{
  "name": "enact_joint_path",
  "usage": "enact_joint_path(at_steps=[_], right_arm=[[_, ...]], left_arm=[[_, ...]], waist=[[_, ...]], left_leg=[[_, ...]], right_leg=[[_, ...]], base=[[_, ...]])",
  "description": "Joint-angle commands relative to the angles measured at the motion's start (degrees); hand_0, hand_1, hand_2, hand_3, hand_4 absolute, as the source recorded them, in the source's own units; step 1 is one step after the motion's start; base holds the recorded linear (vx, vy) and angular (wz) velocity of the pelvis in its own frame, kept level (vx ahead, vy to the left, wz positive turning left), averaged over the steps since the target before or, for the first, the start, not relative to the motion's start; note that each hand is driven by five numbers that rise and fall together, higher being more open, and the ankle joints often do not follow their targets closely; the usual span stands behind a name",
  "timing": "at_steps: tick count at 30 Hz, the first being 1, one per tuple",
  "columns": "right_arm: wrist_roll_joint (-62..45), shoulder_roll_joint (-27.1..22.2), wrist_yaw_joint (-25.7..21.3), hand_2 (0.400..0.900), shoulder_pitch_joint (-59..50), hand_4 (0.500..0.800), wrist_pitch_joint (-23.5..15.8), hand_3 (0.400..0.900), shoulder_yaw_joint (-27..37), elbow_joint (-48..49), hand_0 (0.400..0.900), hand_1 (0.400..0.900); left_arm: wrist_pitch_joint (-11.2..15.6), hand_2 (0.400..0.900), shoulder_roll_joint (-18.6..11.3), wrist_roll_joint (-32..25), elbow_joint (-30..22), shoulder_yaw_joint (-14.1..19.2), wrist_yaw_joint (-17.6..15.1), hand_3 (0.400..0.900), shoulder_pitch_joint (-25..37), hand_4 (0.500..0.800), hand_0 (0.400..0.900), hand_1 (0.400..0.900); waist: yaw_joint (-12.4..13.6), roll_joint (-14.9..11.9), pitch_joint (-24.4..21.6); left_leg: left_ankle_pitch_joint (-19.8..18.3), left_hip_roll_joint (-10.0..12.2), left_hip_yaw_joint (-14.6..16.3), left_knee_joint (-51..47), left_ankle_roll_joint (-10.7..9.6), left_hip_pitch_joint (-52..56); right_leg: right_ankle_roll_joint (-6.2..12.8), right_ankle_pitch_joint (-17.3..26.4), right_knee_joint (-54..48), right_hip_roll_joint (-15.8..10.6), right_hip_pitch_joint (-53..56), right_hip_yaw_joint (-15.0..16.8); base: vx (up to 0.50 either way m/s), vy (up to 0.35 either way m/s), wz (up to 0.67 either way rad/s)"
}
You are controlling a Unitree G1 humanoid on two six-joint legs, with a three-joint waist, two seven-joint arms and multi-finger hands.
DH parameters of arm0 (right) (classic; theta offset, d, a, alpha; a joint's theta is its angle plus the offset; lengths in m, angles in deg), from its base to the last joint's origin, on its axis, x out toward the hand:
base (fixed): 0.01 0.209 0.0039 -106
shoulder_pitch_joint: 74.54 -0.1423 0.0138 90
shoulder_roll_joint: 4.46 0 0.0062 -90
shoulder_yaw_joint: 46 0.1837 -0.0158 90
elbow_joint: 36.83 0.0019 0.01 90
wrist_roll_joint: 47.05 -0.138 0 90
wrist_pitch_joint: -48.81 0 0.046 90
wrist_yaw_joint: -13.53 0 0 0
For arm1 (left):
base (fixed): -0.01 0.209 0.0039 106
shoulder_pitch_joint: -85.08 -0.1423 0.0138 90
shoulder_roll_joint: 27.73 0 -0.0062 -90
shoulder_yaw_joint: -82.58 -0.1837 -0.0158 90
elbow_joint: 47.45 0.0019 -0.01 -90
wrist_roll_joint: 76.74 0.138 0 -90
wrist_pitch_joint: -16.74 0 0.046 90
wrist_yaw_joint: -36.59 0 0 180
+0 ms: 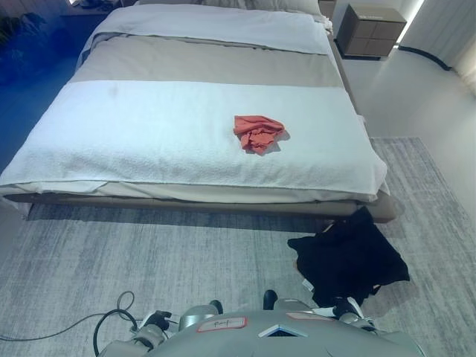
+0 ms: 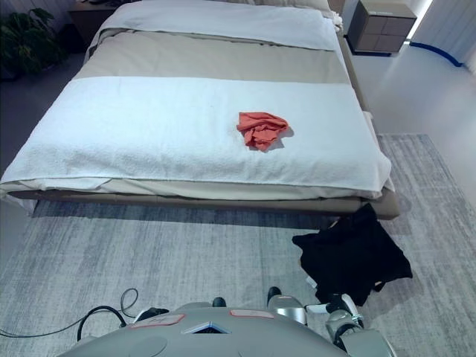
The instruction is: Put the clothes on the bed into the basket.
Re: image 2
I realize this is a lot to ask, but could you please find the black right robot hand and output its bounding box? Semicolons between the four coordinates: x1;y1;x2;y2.
304;292;350;315

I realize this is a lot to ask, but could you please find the orange cloth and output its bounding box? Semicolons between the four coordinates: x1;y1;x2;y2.
236;111;291;152

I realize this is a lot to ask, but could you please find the cream bed sheet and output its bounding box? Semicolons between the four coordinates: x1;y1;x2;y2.
0;177;396;204

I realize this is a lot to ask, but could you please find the silver right robot leg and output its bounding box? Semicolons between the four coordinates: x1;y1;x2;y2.
264;286;309;325

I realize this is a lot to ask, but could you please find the black garment on floor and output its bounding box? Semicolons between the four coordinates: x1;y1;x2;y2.
292;203;414;306

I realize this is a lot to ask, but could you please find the grey robot torso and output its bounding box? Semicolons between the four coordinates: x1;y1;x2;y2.
55;300;405;357

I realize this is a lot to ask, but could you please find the white terry towel blanket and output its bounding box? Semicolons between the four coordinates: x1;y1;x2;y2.
0;76;391;198

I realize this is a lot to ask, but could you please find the beige duvet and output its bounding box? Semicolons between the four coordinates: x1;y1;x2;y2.
76;28;353;85

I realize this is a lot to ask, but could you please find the white pillow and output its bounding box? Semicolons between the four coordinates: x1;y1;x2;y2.
97;3;338;51

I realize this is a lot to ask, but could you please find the dark wooden nightstand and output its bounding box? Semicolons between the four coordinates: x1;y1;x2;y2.
68;0;119;54

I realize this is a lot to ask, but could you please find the green potted plant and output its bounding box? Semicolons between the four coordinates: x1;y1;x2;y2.
0;9;71;82

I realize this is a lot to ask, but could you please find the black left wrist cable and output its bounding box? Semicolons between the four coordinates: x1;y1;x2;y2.
73;288;139;344

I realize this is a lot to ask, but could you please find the blue hose on floor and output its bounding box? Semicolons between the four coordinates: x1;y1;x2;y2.
410;41;465;69

